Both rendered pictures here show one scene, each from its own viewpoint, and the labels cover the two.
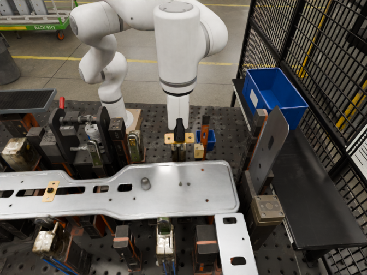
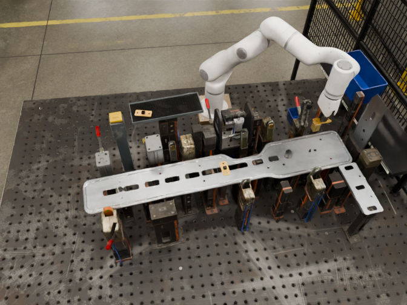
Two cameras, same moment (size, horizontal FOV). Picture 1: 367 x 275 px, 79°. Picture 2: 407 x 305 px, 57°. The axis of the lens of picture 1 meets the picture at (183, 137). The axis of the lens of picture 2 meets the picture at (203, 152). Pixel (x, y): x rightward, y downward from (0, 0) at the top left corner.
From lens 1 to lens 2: 134 cm
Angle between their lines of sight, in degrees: 10
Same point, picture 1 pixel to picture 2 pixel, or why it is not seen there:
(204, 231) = (334, 176)
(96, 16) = (258, 46)
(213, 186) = (332, 149)
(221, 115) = (300, 89)
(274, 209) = (376, 155)
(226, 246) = (351, 181)
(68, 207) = (243, 175)
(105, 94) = (215, 87)
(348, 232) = not seen: outside the picture
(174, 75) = (338, 92)
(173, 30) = (346, 76)
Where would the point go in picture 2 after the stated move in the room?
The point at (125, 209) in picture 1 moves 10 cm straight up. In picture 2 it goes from (281, 171) to (285, 160)
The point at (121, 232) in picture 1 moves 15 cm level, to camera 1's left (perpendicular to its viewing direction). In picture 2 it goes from (285, 184) to (256, 189)
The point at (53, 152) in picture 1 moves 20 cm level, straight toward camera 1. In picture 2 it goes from (211, 142) to (243, 161)
